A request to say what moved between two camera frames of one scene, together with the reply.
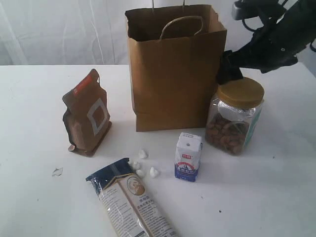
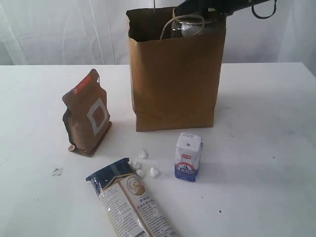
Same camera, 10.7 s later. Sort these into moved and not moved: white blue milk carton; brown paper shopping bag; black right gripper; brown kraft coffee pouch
Moved: black right gripper
Not moved: white blue milk carton; brown kraft coffee pouch; brown paper shopping bag
